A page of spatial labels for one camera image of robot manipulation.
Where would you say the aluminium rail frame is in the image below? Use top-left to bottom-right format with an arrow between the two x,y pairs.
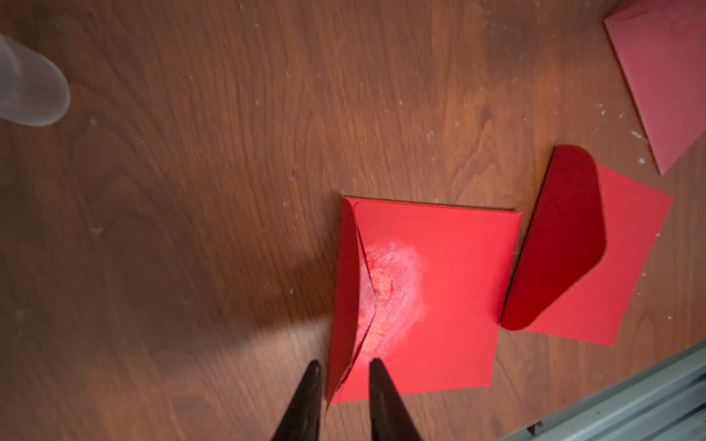
506,342 -> 705,440

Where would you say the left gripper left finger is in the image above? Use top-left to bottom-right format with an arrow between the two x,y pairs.
271,360 -> 323,441

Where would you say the right dark red envelope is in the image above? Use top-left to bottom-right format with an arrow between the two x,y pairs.
604,1 -> 705,175

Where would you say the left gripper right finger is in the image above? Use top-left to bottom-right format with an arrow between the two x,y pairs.
369,358 -> 422,441

